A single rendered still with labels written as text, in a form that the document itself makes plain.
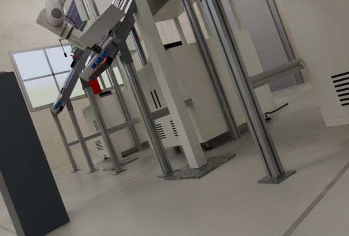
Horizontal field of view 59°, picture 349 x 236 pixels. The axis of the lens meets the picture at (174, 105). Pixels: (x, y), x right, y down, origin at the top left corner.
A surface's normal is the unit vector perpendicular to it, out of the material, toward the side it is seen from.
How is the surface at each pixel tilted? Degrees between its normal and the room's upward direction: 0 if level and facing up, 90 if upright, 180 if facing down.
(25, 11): 90
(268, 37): 90
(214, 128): 90
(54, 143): 90
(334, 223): 0
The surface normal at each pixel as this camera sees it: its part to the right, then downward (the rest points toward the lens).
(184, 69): 0.49, -0.18
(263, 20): -0.72, 0.27
